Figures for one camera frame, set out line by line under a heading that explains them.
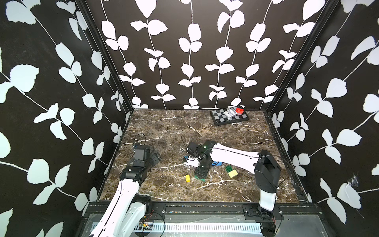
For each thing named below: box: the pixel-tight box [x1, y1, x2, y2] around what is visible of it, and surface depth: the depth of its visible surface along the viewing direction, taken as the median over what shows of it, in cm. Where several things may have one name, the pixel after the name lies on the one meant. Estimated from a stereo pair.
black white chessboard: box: [210, 106, 250, 126], surface depth 116 cm
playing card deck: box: [223, 108, 238, 119], surface depth 117 cm
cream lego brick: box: [227, 169, 239, 179], surface depth 88 cm
